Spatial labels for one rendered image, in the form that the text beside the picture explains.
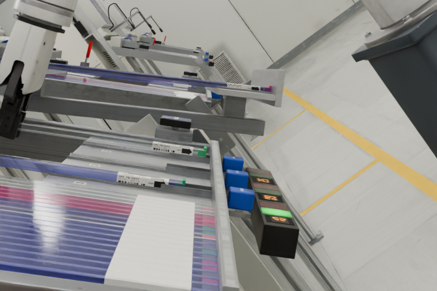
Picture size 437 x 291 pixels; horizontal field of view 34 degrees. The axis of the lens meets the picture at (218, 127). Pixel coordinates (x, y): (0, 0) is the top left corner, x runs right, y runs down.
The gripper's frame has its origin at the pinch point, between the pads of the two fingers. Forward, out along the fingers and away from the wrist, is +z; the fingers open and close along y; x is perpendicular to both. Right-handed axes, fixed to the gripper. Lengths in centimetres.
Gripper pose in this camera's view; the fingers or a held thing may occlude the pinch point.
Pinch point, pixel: (10, 122)
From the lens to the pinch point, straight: 108.1
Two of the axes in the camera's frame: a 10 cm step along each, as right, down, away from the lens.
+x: 9.5, 3.1, 0.6
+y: 0.2, 1.3, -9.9
